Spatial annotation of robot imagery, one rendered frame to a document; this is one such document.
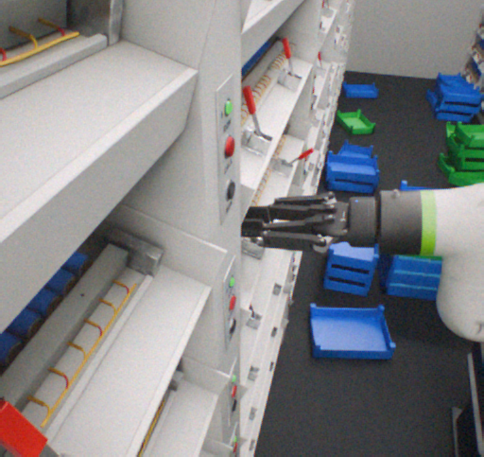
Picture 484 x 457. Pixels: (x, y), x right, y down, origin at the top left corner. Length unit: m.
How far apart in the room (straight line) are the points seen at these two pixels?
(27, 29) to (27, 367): 0.20
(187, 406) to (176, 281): 0.20
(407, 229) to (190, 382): 0.34
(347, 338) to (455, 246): 1.17
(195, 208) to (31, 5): 0.17
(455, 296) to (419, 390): 1.06
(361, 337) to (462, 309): 1.11
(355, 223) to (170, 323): 0.32
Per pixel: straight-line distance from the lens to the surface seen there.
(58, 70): 0.22
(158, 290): 0.35
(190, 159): 0.29
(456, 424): 1.62
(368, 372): 1.64
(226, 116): 0.31
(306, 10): 0.95
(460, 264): 0.60
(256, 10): 0.43
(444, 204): 0.57
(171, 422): 0.50
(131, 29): 0.27
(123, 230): 0.36
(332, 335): 1.70
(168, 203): 0.32
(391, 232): 0.56
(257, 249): 0.66
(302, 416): 1.51
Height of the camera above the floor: 1.35
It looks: 38 degrees down
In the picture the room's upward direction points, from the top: straight up
